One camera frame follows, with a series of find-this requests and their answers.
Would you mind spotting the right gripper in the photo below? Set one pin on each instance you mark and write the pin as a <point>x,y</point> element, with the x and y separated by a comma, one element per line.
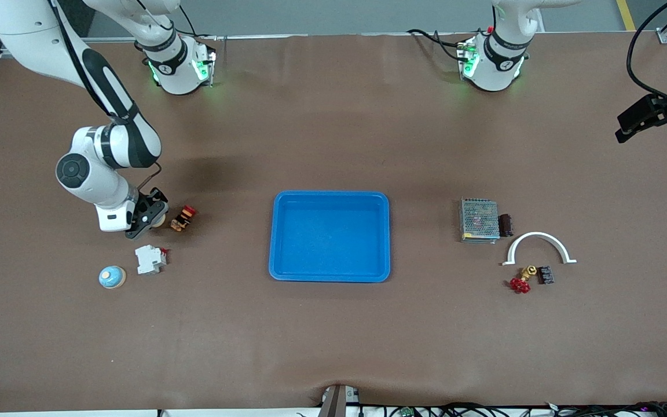
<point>153,201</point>

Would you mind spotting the blue call bell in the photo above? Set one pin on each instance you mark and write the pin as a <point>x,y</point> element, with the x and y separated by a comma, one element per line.
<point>163,220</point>
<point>112,277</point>

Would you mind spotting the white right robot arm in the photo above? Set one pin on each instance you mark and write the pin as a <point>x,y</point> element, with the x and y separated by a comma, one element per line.
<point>21,23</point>

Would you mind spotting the white circuit breaker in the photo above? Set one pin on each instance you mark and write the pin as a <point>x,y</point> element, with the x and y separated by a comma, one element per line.
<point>149,259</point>

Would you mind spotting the white semicircular pipe clamp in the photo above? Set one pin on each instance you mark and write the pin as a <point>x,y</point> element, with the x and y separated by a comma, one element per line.
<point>537,234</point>

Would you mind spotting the blue plastic tray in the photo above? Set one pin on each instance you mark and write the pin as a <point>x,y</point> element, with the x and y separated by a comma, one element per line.
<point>333,237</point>

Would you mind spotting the metal mesh power supply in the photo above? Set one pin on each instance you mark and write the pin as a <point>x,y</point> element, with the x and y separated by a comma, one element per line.
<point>480,220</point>

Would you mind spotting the brass valve red handwheel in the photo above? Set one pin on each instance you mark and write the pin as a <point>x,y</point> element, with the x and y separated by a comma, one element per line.
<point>520,284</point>

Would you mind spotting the brown table cover mat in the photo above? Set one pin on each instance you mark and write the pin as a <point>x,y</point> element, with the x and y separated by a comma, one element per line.
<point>333,336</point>

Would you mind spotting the orange red selector switch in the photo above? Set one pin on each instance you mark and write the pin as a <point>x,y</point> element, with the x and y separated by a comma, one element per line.
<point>184,218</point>

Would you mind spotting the aluminium table edge rail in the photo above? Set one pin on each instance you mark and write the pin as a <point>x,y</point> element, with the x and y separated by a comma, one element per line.
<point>107,39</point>

